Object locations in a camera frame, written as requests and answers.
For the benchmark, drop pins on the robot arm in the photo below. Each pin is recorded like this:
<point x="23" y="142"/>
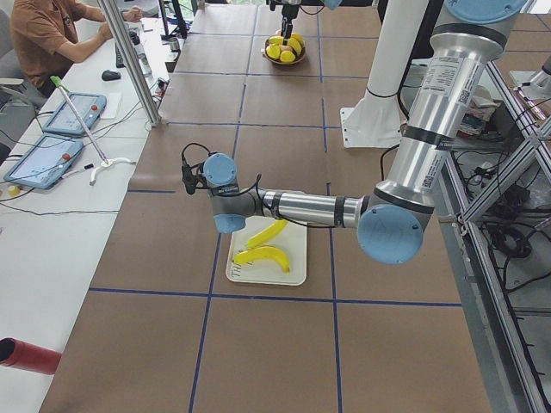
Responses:
<point x="464" y="36"/>
<point x="329" y="4"/>

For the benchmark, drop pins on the lower teach pendant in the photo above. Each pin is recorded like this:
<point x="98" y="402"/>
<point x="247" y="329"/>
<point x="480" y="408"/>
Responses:
<point x="45" y="162"/>

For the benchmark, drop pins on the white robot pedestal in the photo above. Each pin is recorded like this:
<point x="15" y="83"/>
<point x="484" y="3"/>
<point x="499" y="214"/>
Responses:
<point x="374" y="121"/>

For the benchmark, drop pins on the white bear tray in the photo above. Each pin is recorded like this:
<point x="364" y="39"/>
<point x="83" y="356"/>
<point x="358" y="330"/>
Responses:
<point x="292" y="240"/>

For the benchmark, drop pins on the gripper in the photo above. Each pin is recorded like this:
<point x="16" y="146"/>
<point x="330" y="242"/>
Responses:
<point x="287" y="11"/>

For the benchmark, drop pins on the yellow banana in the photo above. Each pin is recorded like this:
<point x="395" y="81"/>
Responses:
<point x="278" y="40"/>
<point x="264" y="253"/>
<point x="266" y="234"/>
<point x="297" y="43"/>

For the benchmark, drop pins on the stack of magazines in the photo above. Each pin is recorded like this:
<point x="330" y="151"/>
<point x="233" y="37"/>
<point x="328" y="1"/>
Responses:
<point x="479" y="113"/>

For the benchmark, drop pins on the metal cup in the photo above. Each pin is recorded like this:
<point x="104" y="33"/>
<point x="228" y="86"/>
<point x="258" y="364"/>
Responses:
<point x="174" y="44"/>

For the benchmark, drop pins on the red fire extinguisher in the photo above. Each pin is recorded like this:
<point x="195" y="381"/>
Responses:
<point x="29" y="357"/>

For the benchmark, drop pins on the black computer mouse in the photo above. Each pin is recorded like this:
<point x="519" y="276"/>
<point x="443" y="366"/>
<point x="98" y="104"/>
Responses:
<point x="109" y="75"/>

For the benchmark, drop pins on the seated person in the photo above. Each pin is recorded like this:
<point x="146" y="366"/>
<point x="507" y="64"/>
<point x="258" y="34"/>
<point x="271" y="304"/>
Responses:
<point x="45" y="38"/>

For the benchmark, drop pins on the pink reacher stick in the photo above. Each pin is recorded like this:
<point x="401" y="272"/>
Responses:
<point x="106" y="162"/>

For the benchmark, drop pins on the aluminium frame post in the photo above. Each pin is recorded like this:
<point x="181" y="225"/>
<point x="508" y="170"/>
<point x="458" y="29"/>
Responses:
<point x="122" y="39"/>

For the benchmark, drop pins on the woven fruit basket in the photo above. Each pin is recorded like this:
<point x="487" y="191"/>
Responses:
<point x="298" y="58"/>

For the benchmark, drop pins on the yellow lemon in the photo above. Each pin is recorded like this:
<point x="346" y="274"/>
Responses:
<point x="287" y="57"/>

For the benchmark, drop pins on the grey water bottle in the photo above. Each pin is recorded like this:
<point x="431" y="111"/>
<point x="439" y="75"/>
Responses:
<point x="140" y="51"/>

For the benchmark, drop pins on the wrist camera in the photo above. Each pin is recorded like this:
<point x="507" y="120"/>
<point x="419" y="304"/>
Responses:
<point x="192" y="175"/>

